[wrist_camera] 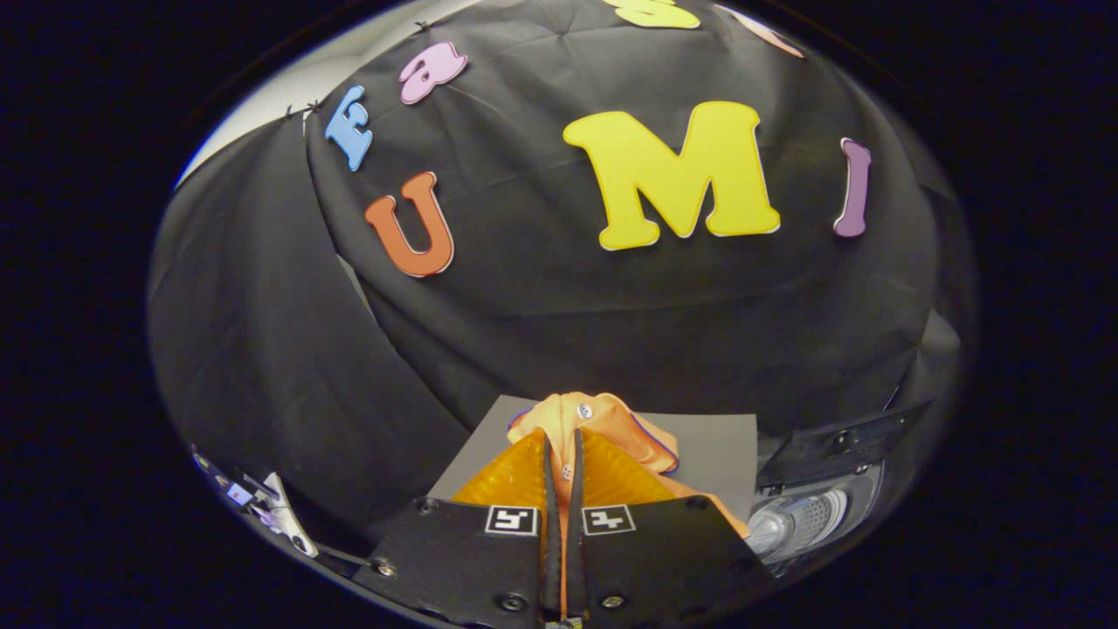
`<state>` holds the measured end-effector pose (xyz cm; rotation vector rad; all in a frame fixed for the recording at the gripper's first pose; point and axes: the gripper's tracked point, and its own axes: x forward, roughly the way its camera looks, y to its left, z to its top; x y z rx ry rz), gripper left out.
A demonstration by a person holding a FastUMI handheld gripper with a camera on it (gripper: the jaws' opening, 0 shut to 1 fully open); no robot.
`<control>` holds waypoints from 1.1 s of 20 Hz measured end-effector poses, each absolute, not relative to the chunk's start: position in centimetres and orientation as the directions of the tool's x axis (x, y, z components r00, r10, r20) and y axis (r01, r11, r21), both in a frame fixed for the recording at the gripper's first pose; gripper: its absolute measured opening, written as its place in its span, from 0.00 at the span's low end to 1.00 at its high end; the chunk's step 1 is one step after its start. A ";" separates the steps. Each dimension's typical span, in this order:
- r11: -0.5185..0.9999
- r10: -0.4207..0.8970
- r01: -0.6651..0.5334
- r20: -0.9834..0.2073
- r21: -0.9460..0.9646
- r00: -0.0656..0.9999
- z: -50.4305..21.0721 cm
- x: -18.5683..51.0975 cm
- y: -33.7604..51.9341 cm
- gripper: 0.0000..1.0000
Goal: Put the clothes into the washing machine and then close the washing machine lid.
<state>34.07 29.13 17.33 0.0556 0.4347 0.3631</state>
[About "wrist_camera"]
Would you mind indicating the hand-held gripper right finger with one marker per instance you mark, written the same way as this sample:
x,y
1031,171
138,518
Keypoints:
x,y
664,559

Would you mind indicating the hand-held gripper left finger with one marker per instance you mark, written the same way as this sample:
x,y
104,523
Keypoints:
x,y
472,559

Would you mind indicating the black backdrop cloth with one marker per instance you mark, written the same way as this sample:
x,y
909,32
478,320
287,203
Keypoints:
x,y
611,332

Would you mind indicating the orange garment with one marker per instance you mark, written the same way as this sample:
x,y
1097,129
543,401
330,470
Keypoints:
x,y
603,419

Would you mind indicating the white and blue object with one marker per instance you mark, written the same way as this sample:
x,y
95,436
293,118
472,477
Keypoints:
x,y
293,524

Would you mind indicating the grey cabinet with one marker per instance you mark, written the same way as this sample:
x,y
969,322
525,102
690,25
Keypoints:
x,y
716,454

